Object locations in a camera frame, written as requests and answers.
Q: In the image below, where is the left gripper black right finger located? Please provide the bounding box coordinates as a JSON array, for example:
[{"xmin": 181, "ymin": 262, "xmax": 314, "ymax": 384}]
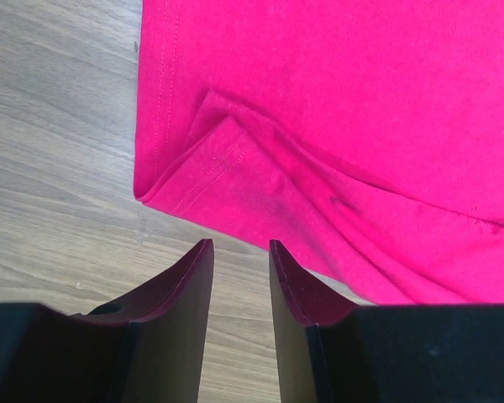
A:
[{"xmin": 270, "ymin": 240, "xmax": 504, "ymax": 402}]

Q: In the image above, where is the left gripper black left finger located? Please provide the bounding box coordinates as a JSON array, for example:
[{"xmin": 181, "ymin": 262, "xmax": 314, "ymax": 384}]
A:
[{"xmin": 0, "ymin": 239, "xmax": 214, "ymax": 402}]

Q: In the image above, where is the pink red t-shirt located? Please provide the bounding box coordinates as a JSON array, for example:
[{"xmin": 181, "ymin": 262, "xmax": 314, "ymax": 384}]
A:
[{"xmin": 134, "ymin": 1, "xmax": 504, "ymax": 304}]

